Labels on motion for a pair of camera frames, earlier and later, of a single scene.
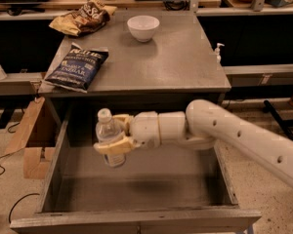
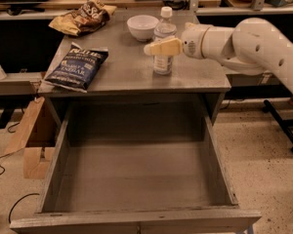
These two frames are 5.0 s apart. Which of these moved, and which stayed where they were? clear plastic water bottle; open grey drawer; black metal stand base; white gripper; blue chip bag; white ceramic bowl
Moved: clear plastic water bottle; white gripper
Stayed: black metal stand base; white ceramic bowl; open grey drawer; blue chip bag
